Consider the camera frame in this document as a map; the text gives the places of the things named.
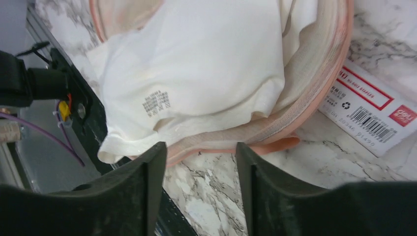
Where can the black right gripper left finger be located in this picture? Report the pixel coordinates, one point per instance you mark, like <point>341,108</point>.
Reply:
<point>64,213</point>

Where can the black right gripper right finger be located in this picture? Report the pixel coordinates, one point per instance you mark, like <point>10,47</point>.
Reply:
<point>278,204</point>

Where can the white bra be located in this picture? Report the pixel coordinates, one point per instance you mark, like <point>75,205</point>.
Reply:
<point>195,75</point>

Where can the floral mesh laundry bag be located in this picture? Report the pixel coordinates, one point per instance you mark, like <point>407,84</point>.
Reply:
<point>309,97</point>

